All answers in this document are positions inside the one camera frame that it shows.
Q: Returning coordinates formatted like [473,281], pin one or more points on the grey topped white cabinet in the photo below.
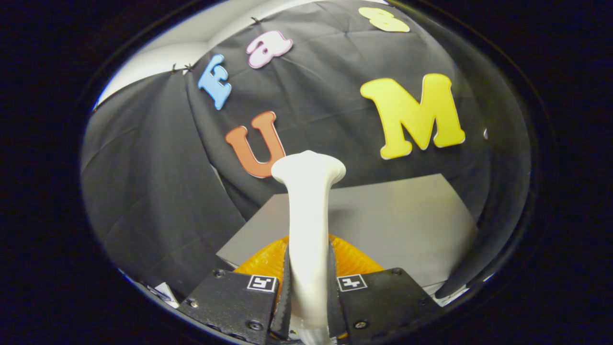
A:
[407,225]

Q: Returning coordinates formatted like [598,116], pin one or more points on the white garment steamer head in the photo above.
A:
[309,215]

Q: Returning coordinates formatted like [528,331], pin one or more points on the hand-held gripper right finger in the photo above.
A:
[383,302]

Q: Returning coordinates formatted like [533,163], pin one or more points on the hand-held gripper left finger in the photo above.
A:
[230,302]

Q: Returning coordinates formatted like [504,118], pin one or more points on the black backdrop cloth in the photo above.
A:
[143,167]

